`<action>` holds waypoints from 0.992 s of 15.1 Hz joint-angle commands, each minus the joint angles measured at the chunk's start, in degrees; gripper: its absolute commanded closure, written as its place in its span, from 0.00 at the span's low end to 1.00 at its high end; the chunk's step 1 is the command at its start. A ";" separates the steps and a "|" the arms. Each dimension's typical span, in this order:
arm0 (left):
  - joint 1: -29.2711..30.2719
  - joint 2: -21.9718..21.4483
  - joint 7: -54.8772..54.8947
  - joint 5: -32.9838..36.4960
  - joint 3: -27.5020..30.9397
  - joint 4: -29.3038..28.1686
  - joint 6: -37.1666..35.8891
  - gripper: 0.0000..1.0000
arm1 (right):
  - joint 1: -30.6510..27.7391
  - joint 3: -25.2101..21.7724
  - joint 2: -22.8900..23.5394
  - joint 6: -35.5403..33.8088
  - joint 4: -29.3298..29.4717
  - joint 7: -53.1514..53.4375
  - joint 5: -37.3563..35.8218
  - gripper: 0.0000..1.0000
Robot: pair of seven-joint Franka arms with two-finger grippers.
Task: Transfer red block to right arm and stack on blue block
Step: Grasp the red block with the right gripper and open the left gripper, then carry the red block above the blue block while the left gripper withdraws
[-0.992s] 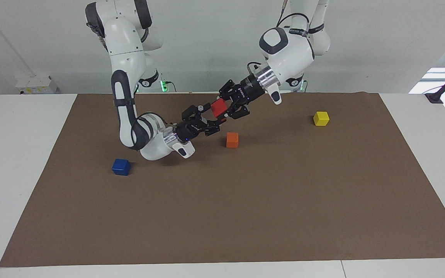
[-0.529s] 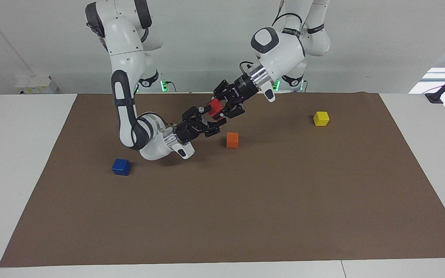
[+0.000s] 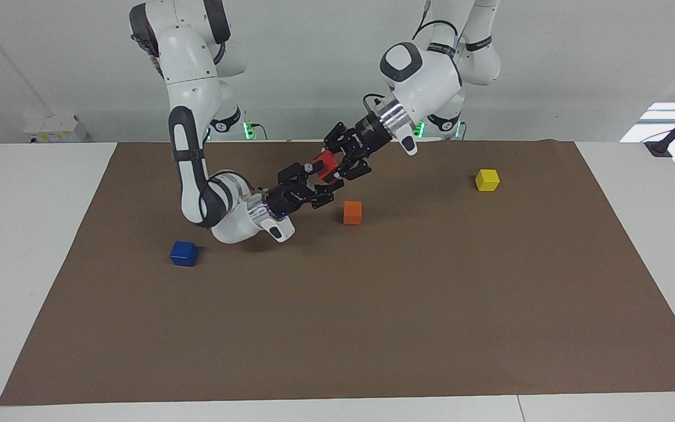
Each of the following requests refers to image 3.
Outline white power box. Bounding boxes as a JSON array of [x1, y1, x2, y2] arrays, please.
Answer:
[[24, 114, 89, 145]]

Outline brown table mat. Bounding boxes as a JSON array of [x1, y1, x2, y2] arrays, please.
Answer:
[[0, 139, 675, 406]]

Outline yellow wooden block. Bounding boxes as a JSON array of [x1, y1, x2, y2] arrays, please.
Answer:
[[475, 169, 500, 192]]

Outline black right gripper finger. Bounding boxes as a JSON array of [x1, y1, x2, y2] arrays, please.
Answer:
[[278, 163, 318, 186], [308, 179, 345, 210]]

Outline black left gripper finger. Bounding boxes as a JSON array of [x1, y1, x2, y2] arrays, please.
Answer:
[[324, 122, 353, 152], [337, 154, 371, 179]]

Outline red wooden block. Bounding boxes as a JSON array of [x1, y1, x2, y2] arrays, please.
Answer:
[[312, 151, 341, 183]]

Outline blue wooden block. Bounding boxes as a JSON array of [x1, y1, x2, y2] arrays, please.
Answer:
[[169, 240, 199, 268]]

